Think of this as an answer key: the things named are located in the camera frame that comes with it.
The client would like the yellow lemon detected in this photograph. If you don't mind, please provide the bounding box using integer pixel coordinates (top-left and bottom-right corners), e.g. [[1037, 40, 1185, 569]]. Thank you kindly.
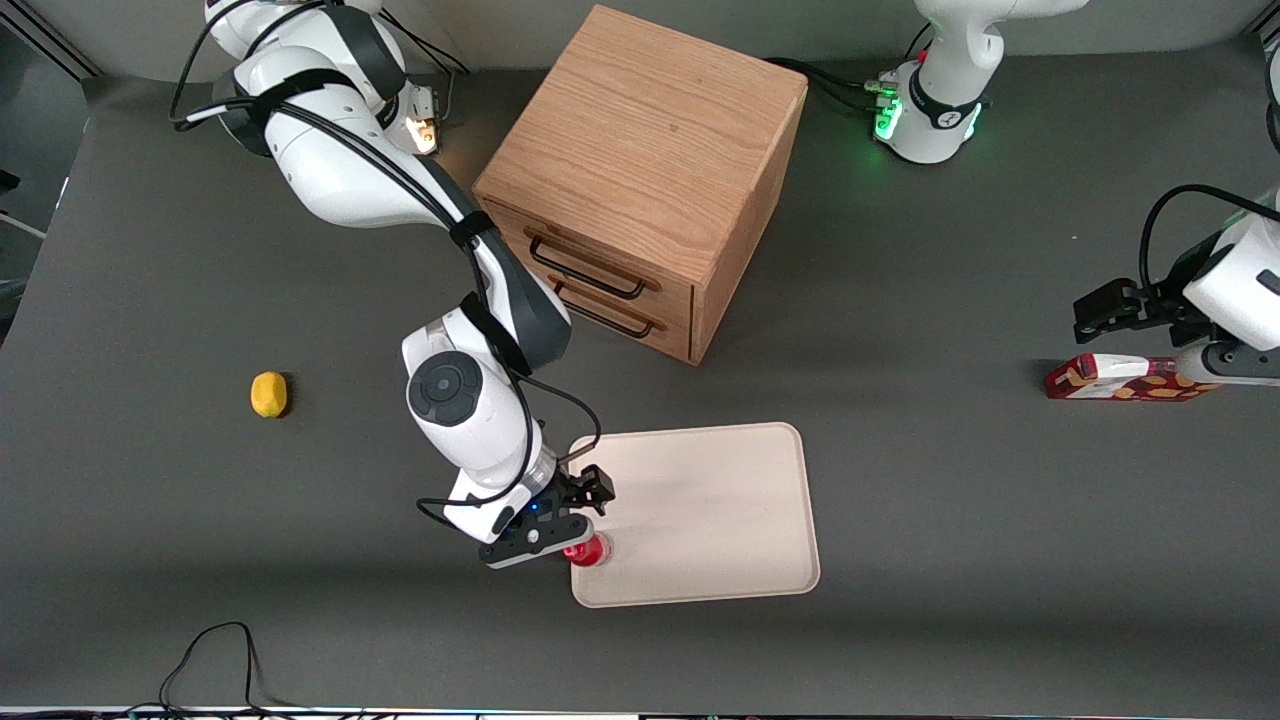
[[250, 371, 289, 419]]

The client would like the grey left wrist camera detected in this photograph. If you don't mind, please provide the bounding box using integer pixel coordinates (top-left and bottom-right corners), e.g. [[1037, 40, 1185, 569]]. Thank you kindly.
[[1174, 342, 1280, 387]]

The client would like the black wire drawer handle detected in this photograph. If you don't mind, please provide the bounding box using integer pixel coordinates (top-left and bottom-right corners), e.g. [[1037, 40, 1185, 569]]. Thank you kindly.
[[555, 276, 668, 339], [524, 229, 663, 301]]

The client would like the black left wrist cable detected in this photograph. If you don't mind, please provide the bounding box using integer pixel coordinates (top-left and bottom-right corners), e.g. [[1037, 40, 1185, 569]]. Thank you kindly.
[[1139, 184, 1280, 293]]

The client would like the black right arm base cable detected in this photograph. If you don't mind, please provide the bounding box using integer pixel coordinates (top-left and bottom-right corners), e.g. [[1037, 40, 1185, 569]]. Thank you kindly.
[[378, 10, 471, 126]]

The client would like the red coke bottle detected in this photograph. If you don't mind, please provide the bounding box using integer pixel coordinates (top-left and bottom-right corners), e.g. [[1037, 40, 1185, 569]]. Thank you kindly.
[[562, 532, 612, 570]]

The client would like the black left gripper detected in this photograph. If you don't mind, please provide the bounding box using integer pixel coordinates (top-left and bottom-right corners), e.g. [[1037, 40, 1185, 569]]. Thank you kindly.
[[1073, 238, 1223, 347]]

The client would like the beige plastic tray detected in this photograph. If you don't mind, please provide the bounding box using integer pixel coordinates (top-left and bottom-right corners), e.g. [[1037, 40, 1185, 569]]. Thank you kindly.
[[567, 422, 822, 609]]

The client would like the black left arm base cable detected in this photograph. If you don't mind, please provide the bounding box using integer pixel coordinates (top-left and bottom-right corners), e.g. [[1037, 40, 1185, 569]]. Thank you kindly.
[[763, 57, 901, 117]]

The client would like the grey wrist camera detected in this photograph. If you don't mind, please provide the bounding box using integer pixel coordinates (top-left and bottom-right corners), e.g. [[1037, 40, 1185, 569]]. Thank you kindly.
[[479, 514, 595, 572], [1174, 342, 1280, 387]]

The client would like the black looped table cable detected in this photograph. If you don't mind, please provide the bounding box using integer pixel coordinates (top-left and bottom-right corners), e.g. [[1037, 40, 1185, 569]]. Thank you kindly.
[[130, 621, 331, 719]]

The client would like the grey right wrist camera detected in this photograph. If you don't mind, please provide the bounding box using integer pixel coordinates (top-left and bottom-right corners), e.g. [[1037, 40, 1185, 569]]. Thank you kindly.
[[479, 514, 595, 572]]

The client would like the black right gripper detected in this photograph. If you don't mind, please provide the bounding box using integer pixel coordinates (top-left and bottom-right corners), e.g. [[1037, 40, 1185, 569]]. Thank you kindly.
[[522, 464, 617, 525]]

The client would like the wooden drawer cabinet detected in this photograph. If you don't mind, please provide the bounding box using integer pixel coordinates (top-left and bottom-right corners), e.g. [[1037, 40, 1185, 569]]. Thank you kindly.
[[472, 4, 809, 367]]

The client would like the black arm base cable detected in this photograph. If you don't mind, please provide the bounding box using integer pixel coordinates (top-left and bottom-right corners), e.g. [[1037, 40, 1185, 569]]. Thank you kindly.
[[763, 57, 901, 117], [378, 10, 471, 126]]

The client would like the red snack box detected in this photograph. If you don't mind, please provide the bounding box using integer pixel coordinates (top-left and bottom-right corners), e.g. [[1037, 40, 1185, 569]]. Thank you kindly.
[[1045, 354, 1223, 402]]

